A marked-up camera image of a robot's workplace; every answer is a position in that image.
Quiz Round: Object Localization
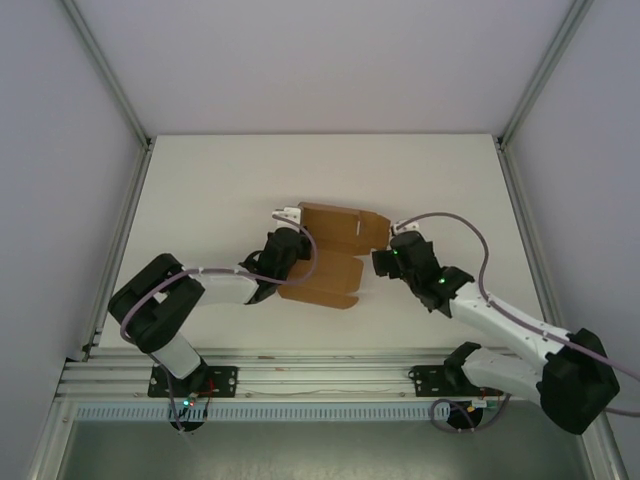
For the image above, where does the brown cardboard paper box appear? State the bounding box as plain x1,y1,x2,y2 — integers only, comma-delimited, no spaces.
277,200,392,312

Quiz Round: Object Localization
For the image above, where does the grey sheet metal panel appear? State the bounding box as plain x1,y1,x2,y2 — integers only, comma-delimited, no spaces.
54,418,601,480

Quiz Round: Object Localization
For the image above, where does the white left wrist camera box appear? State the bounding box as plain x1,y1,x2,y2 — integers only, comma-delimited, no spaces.
271,204,304,225

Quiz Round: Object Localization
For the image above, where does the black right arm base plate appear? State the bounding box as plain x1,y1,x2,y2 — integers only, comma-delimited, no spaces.
407,364,504,400

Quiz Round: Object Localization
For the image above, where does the aluminium mounting rail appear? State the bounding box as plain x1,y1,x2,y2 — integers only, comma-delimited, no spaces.
54,349,599,401

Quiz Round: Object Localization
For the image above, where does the aluminium table side rail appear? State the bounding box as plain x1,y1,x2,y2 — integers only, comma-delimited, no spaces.
497,142,594,362
79,142,154,362

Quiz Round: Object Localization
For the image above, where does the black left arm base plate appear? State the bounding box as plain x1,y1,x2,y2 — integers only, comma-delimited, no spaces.
147,365,239,400

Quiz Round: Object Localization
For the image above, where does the slotted pale cable duct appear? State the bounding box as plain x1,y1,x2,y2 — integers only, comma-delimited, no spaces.
74,403,501,422

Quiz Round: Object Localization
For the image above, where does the aluminium frame post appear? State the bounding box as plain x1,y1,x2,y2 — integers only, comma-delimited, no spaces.
497,0,594,149
60,0,153,149

